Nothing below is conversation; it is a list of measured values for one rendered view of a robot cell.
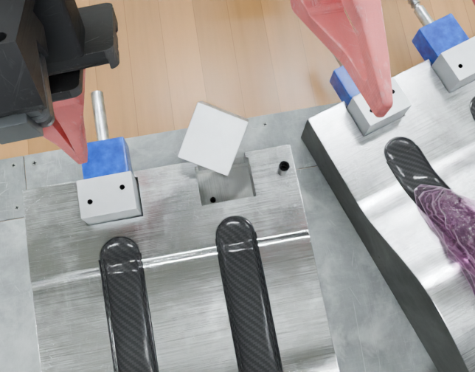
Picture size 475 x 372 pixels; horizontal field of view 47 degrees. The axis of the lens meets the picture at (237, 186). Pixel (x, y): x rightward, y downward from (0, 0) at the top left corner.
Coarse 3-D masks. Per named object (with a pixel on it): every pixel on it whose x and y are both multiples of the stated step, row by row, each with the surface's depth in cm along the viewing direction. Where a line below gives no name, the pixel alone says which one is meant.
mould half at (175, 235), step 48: (48, 192) 52; (144, 192) 52; (192, 192) 52; (288, 192) 52; (48, 240) 50; (96, 240) 51; (144, 240) 51; (192, 240) 51; (288, 240) 51; (48, 288) 50; (96, 288) 50; (192, 288) 50; (288, 288) 50; (48, 336) 49; (96, 336) 49; (192, 336) 49; (288, 336) 49
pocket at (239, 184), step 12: (204, 168) 54; (240, 168) 55; (204, 180) 55; (216, 180) 55; (228, 180) 55; (240, 180) 55; (252, 180) 53; (204, 192) 55; (216, 192) 55; (228, 192) 55; (240, 192) 55; (252, 192) 55; (204, 204) 54
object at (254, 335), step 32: (224, 224) 51; (128, 256) 51; (224, 256) 51; (256, 256) 51; (128, 288) 50; (224, 288) 50; (256, 288) 50; (128, 320) 50; (256, 320) 50; (128, 352) 49; (256, 352) 49
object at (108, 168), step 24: (96, 96) 54; (96, 120) 53; (96, 144) 51; (120, 144) 52; (96, 168) 51; (120, 168) 51; (96, 192) 49; (120, 192) 49; (96, 216) 49; (120, 216) 50
